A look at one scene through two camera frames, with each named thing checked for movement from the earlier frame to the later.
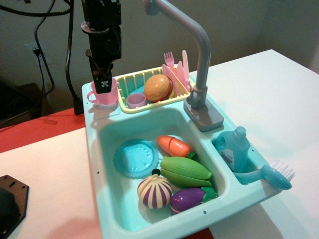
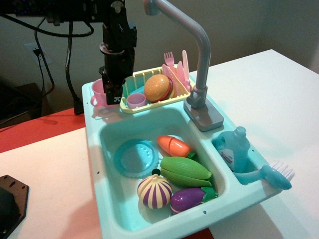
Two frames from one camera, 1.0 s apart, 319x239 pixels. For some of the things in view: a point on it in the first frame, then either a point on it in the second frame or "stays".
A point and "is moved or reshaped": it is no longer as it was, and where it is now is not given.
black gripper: [105, 49] to [119, 64]
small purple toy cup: [136, 99] stays
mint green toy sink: [156, 176] stays
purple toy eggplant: [184, 199] stays
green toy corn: [185, 172] stays
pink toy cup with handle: [106, 98] is moved or reshaped
